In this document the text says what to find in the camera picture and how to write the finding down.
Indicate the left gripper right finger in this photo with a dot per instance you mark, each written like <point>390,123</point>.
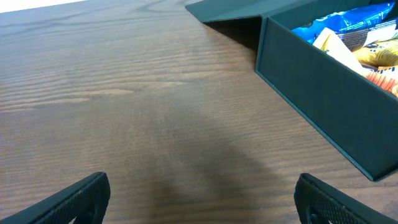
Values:
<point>319,203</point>

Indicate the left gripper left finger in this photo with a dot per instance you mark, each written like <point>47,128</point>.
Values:
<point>83,202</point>

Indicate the dark green box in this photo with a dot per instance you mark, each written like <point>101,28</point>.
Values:
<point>355,115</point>

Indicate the yellow Hacks candy bag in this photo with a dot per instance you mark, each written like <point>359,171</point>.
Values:
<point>378,54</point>

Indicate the blue Oreo cookie pack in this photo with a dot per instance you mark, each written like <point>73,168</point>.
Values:
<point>357,18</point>

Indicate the yellow orange snack packet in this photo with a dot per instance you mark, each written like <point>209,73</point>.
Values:
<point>384,77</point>

